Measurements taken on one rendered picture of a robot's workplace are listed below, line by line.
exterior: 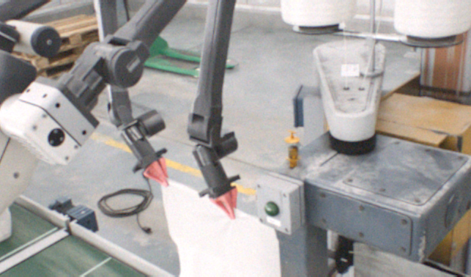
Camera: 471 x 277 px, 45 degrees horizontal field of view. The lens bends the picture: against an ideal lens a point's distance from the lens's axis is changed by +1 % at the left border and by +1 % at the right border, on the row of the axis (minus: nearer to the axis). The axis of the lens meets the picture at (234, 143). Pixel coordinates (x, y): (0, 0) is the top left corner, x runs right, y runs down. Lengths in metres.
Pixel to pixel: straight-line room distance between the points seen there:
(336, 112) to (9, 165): 0.65
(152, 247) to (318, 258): 2.17
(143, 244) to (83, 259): 0.75
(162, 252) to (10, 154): 2.07
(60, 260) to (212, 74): 1.51
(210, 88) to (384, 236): 0.58
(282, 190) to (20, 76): 0.56
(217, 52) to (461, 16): 0.54
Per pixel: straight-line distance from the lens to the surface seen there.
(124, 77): 1.12
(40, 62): 6.49
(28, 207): 3.13
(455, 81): 1.37
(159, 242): 3.27
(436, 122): 1.25
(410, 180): 1.01
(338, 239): 1.28
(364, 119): 1.06
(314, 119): 1.45
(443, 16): 1.11
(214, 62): 1.34
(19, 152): 1.21
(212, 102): 1.35
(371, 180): 1.00
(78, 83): 1.08
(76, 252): 2.66
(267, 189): 1.01
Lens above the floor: 1.83
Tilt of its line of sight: 25 degrees down
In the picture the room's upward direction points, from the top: 5 degrees counter-clockwise
